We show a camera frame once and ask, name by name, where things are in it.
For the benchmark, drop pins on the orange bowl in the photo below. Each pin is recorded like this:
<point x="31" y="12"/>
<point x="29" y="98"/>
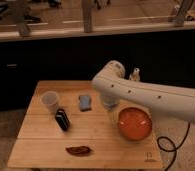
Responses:
<point x="134" y="123"/>

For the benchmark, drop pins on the clear plastic bottle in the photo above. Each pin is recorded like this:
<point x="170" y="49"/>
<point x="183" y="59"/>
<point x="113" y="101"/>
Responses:
<point x="134" y="76"/>

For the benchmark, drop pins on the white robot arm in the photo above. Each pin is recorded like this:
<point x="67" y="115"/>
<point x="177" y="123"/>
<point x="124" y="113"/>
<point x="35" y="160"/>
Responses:
<point x="112" y="86"/>

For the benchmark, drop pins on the translucent plastic cup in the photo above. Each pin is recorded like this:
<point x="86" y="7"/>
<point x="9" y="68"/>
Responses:
<point x="50" y="100"/>

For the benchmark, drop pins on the brown chip bag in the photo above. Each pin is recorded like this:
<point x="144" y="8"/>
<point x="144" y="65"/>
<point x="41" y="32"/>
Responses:
<point x="78" y="150"/>

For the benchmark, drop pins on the black whiteboard eraser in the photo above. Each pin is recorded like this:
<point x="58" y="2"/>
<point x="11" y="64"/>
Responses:
<point x="62" y="119"/>

